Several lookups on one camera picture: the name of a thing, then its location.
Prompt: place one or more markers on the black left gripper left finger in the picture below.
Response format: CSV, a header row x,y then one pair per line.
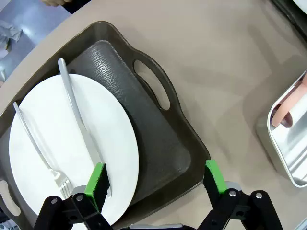
x,y
96,187

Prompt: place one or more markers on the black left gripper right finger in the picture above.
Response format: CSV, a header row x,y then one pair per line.
x,y
216,184

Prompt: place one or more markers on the dark brown serving tray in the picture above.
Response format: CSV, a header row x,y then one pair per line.
x,y
156,134

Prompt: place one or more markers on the pink lint roller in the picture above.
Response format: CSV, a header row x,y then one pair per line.
x,y
285,110

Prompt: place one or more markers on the person's left hand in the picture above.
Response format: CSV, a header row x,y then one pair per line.
x,y
57,2

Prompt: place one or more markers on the white round plate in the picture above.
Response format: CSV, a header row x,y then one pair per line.
x,y
60,143

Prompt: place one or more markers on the silver fork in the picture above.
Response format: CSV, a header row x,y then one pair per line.
x,y
31,134

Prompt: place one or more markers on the rectangular metal tin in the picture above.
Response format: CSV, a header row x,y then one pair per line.
x,y
295,153

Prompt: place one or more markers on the silver table knife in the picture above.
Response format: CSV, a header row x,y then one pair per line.
x,y
72,100

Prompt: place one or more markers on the grey crumpled cloth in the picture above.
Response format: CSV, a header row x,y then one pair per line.
x,y
10,33

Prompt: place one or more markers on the person in black t-shirt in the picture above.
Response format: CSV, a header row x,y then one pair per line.
x,y
76,6

